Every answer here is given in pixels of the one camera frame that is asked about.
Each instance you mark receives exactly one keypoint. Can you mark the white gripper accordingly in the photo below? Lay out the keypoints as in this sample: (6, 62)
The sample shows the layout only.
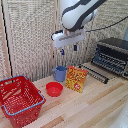
(68, 38)

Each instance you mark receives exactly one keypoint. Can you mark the blue plastic mug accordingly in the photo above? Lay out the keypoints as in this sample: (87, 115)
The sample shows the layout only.
(60, 73)

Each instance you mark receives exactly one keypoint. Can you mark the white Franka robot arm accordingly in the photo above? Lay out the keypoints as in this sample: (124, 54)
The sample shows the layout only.
(77, 13)

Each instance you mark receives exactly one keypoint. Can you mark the black oven door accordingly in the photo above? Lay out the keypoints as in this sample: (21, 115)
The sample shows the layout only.
(95, 73)

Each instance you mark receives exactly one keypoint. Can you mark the black toaster oven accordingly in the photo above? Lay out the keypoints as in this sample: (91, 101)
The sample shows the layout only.
(115, 46)

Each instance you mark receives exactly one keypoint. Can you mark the macaroni and cheese box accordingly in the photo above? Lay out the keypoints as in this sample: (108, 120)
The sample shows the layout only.
(76, 79)

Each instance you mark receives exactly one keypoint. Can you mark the woven wood-framed folding screen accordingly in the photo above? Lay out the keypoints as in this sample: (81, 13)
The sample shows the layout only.
(30, 36)

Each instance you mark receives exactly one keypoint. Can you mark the red plastic bowl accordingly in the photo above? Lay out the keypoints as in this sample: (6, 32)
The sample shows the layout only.
(54, 89)

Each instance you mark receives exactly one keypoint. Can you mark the red shopping basket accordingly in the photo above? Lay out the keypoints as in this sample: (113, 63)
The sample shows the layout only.
(20, 100)

